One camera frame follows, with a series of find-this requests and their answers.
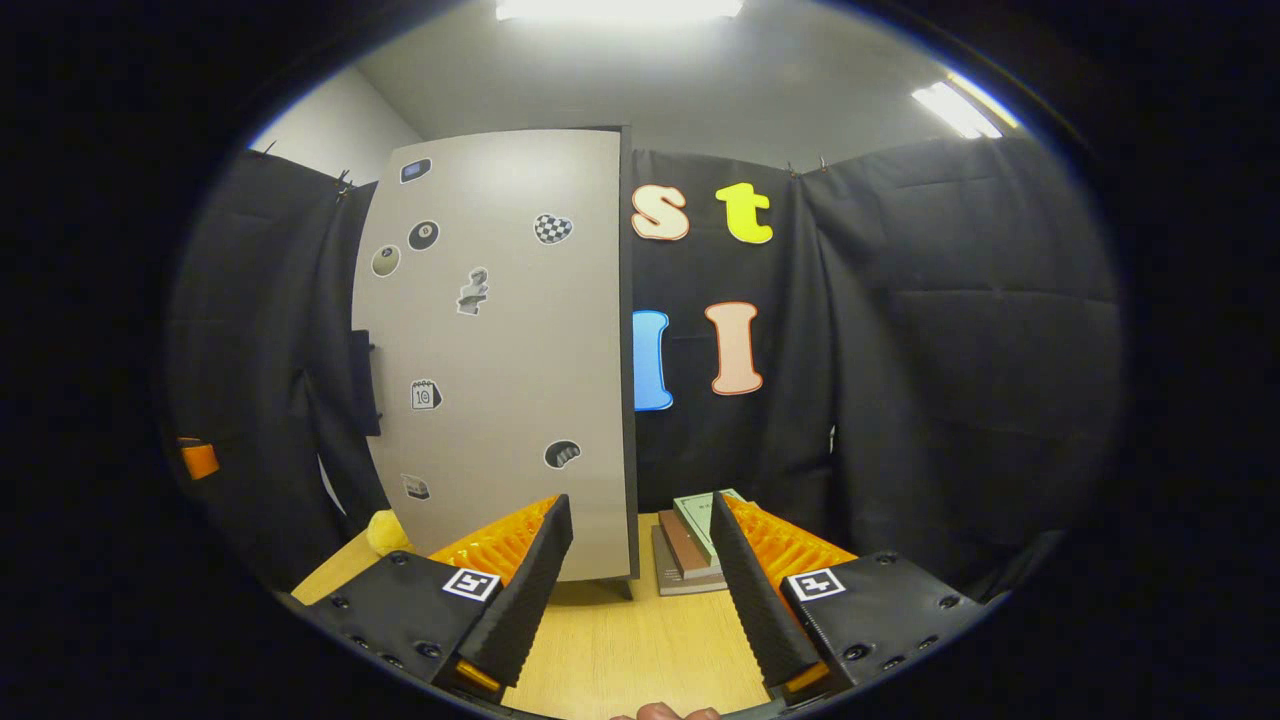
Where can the green book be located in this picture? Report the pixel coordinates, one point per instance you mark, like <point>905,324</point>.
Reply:
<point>695,520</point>

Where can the grey cabinet door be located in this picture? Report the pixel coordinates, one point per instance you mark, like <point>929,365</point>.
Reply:
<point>520,350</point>

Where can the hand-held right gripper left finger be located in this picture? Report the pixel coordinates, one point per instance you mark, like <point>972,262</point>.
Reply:
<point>525,600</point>

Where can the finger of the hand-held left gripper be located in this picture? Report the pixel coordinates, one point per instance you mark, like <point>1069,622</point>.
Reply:
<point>200,461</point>

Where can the black backdrop cloth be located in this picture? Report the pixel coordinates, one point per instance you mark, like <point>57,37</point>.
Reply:
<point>950,350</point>

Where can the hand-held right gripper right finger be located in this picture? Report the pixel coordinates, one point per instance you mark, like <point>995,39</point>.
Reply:
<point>765,610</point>

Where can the ceiling light panel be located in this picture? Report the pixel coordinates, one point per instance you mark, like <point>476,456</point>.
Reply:
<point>958,108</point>
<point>620,8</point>

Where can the yellow plush toy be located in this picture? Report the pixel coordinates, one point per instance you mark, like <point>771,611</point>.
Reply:
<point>385,532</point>

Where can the brown book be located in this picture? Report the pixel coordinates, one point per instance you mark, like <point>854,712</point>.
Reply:
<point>685,550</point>

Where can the grey book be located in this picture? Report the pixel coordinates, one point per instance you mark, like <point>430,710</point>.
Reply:
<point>670,580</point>

